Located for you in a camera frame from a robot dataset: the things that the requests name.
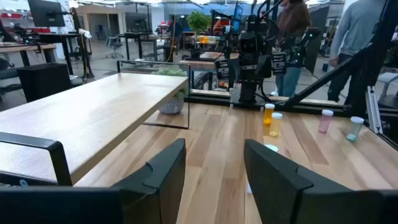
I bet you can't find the orange medicine bottle white cap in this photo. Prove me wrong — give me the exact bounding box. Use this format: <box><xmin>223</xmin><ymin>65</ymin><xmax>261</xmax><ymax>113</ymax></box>
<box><xmin>263</xmin><ymin>103</ymin><xmax>276</xmax><ymax>126</ymax></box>

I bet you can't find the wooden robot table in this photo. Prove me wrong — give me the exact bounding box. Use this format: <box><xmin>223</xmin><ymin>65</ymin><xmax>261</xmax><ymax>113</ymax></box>
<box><xmin>179</xmin><ymin>50</ymin><xmax>240</xmax><ymax>91</ymax></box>

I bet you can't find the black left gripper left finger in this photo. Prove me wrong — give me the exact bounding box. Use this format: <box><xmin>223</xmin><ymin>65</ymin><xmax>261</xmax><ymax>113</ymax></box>
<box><xmin>113</xmin><ymin>138</ymin><xmax>187</xmax><ymax>224</ymax></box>

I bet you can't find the black computer monitor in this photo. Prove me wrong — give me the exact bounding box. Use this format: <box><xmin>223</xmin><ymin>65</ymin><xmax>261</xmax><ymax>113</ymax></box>
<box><xmin>27</xmin><ymin>0</ymin><xmax>66</xmax><ymax>28</ymax></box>
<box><xmin>124</xmin><ymin>12</ymin><xmax>149</xmax><ymax>33</ymax></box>

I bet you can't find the black box cabinet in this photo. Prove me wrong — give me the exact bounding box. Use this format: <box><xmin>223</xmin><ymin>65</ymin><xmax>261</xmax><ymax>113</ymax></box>
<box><xmin>17</xmin><ymin>63</ymin><xmax>73</xmax><ymax>103</ymax></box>

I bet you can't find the silver aluminium extrusion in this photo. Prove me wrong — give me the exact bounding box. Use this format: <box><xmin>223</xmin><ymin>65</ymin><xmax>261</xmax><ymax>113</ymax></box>
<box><xmin>365</xmin><ymin>85</ymin><xmax>384</xmax><ymax>135</ymax></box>

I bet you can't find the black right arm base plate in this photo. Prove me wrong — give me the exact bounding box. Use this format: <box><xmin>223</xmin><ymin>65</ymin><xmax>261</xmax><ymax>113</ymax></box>
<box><xmin>229</xmin><ymin>86</ymin><xmax>266</xmax><ymax>110</ymax></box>

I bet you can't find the blue screen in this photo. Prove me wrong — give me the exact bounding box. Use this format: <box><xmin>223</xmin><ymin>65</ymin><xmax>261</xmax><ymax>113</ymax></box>
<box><xmin>232</xmin><ymin>1</ymin><xmax>245</xmax><ymax>32</ymax></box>

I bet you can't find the person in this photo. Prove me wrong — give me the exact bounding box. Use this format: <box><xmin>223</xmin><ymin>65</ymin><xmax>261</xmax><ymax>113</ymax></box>
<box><xmin>275</xmin><ymin>0</ymin><xmax>313</xmax><ymax>98</ymax></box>
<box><xmin>326</xmin><ymin>0</ymin><xmax>389</xmax><ymax>103</ymax></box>
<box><xmin>169</xmin><ymin>15</ymin><xmax>184</xmax><ymax>58</ymax></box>

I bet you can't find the grey office chair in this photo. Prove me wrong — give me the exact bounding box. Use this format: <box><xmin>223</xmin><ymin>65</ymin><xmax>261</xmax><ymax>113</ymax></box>
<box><xmin>104</xmin><ymin>27</ymin><xmax>124</xmax><ymax>60</ymax></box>

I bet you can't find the black desk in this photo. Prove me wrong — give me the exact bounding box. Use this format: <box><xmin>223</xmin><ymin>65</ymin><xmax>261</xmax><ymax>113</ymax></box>
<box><xmin>37</xmin><ymin>32</ymin><xmax>80</xmax><ymax>76</ymax></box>

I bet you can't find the green indoor tree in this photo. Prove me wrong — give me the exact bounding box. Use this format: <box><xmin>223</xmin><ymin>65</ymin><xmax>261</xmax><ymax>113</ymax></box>
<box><xmin>185</xmin><ymin>11</ymin><xmax>212</xmax><ymax>35</ymax></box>

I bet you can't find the wooden shelf with black frame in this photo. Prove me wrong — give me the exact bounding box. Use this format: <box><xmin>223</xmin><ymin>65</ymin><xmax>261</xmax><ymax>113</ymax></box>
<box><xmin>0</xmin><ymin>59</ymin><xmax>192</xmax><ymax>187</ymax></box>

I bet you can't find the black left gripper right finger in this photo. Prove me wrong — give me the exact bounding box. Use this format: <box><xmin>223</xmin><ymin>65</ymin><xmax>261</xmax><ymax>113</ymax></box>
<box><xmin>244</xmin><ymin>138</ymin><xmax>315</xmax><ymax>224</ymax></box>

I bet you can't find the pink medicine bottle white cap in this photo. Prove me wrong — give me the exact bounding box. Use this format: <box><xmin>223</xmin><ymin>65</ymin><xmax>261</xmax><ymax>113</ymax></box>
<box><xmin>318</xmin><ymin>109</ymin><xmax>335</xmax><ymax>134</ymax></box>

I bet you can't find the yellow medicine bottle white cap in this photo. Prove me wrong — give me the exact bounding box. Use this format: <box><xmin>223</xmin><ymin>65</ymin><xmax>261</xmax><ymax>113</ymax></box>
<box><xmin>269</xmin><ymin>112</ymin><xmax>284</xmax><ymax>138</ymax></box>

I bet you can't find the wooden desk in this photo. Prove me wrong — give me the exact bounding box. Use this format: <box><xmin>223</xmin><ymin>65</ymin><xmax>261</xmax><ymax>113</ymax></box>
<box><xmin>0</xmin><ymin>42</ymin><xmax>57</xmax><ymax>68</ymax></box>

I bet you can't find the green succulent in patterned pot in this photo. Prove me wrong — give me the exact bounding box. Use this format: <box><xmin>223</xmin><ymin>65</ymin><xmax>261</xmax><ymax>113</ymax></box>
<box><xmin>151</xmin><ymin>67</ymin><xmax>190</xmax><ymax>115</ymax></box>

